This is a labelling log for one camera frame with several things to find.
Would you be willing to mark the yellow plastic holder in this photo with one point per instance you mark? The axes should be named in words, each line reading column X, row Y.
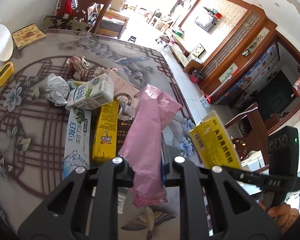
column 4, row 73

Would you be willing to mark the wall television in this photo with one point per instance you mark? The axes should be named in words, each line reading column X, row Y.
column 205, row 21

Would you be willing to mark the long pink box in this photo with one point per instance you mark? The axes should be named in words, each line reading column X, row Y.
column 123, row 85

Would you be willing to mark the small dark stool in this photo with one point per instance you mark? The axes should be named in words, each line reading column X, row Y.
column 132, row 39

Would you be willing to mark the yellow brown book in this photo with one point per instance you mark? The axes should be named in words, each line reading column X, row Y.
column 28, row 36

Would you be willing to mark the person's right hand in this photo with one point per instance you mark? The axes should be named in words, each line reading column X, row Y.
column 280, row 213

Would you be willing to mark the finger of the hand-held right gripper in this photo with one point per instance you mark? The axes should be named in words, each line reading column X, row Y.
column 242, row 176

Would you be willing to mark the floral printed tablecloth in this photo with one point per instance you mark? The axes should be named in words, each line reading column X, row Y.
column 32, row 120

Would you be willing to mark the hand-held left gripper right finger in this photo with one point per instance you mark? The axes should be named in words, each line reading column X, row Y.
column 163, row 173

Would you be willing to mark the white green milk carton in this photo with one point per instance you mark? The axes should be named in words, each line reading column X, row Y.
column 90, row 95

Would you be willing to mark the pink plastic wrapper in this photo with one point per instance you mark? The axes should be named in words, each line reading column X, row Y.
column 147, row 130

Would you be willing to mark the crumpled pink brown paper ball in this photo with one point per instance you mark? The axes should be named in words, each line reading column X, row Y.
column 77, row 66

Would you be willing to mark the narrow yellow cardboard box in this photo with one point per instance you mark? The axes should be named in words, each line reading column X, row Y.
column 105, row 132

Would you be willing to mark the red bucket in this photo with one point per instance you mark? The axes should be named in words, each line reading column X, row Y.
column 195, row 76

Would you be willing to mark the brown wooden armchair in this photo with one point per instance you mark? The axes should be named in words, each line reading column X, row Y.
column 256, row 130

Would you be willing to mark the crumpled silver paper ball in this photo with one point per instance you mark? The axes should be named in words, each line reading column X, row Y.
column 57, row 90

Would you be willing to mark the dark wooden chair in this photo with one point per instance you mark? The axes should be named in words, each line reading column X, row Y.
column 90, row 7

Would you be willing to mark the white blue toothpaste box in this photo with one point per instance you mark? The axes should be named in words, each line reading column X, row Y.
column 76, row 140

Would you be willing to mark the floral seat cushion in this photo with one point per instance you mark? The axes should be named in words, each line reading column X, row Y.
column 65, row 23

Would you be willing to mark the wide yellow cardboard box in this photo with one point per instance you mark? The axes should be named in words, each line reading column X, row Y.
column 215, row 142

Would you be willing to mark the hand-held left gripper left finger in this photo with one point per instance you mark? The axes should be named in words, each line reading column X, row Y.
column 126, row 173

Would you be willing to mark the white round disc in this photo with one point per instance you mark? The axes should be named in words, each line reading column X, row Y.
column 0, row 42

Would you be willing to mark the dark brown box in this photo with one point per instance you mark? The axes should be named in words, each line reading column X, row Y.
column 123, row 135

